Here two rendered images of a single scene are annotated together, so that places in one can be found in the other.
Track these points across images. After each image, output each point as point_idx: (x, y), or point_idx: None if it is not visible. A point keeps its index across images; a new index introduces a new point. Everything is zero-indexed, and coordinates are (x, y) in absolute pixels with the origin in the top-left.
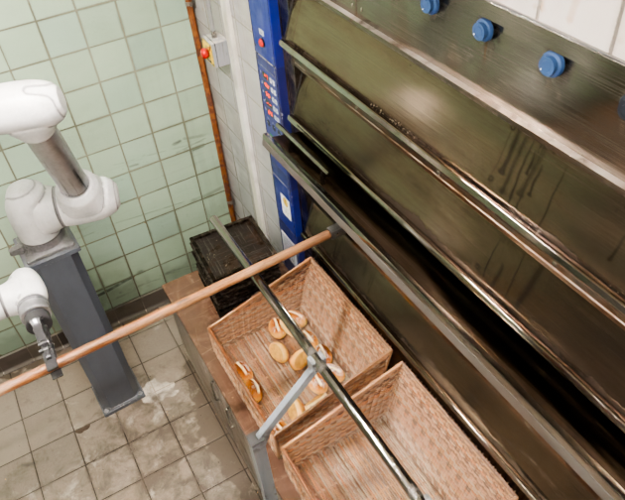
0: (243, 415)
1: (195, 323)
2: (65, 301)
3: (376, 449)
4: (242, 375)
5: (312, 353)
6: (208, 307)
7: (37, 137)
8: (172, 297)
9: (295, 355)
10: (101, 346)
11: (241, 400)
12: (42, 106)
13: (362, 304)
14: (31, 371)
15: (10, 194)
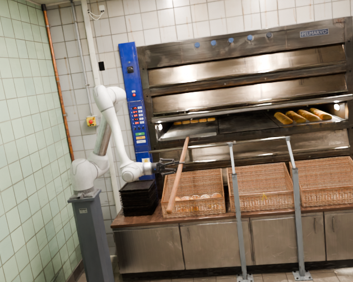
0: (199, 216)
1: (143, 220)
2: (100, 222)
3: (267, 139)
4: (185, 209)
5: (228, 142)
6: (139, 217)
7: (120, 106)
8: (121, 224)
9: (191, 198)
10: (184, 160)
11: (193, 216)
12: (124, 92)
13: (204, 160)
14: (179, 165)
15: (80, 161)
